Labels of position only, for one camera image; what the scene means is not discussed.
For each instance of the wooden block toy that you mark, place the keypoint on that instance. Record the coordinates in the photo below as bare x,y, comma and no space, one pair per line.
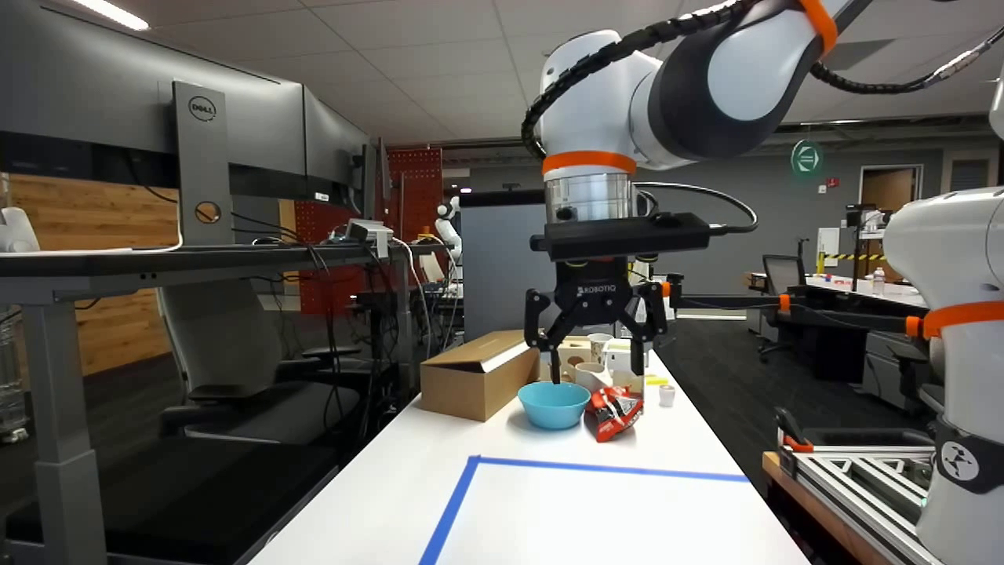
571,353

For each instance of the white mug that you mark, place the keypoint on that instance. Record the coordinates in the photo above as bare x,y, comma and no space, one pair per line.
588,375

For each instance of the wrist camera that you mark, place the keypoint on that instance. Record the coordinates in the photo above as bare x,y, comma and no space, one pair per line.
620,234

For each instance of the paper cup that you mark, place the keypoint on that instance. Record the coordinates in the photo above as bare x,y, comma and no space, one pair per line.
600,347

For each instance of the water bottle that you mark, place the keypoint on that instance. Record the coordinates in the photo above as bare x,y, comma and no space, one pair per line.
878,282

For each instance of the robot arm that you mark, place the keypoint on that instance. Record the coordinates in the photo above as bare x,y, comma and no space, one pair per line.
612,102

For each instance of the cardboard box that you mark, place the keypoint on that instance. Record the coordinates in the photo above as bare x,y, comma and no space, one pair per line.
471,380

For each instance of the blue bowl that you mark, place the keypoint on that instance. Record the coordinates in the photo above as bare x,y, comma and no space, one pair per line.
553,408

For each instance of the long white desk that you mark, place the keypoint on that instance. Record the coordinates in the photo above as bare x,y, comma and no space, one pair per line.
871,292

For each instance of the yellow marker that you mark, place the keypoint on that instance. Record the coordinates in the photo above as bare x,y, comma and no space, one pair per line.
656,380

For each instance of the red pegboard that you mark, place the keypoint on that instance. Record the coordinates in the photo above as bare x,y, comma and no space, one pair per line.
416,188

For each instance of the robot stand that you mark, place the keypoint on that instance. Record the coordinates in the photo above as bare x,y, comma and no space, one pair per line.
855,486

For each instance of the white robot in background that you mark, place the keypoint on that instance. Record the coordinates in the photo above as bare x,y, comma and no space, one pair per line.
449,227

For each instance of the row of monitors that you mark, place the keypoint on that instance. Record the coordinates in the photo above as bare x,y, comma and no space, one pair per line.
102,102

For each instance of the green round sign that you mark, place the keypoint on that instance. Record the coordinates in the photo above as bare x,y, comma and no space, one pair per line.
806,158

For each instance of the grey standing desk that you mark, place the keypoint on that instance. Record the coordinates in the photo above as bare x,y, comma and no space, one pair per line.
70,377

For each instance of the black office chair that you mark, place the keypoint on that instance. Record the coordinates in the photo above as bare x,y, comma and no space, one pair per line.
782,278

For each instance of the grey office chair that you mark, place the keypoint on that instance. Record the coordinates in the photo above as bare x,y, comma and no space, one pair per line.
227,353

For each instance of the red snack bag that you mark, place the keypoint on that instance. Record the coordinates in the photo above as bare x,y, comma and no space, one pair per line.
613,414

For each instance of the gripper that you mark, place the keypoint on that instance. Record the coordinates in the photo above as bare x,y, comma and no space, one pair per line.
594,294

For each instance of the grey partition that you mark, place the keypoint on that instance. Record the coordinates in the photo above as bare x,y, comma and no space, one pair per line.
498,267

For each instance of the white power adapter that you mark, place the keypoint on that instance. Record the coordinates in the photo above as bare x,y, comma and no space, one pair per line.
369,231

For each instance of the small white cup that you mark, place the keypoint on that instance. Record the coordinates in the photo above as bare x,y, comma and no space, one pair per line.
667,396

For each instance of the wooden door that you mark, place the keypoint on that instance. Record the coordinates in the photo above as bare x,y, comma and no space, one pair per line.
889,196

